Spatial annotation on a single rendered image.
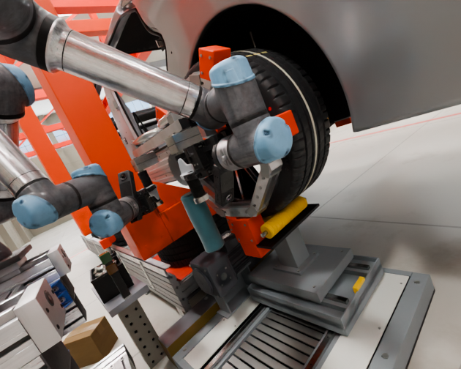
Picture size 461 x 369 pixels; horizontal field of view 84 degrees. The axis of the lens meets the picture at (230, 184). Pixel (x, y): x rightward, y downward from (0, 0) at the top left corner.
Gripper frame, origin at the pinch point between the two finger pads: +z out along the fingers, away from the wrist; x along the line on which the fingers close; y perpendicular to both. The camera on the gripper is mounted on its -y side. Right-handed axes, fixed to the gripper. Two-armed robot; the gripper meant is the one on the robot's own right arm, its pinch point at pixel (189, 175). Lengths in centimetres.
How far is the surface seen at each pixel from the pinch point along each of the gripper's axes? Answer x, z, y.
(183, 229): -14, 56, -28
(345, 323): -24, -12, -69
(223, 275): -13, 35, -51
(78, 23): -88, 251, 188
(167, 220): -8, 56, -20
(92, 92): -4, 56, 46
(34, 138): 7, 249, 79
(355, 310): -32, -12, -70
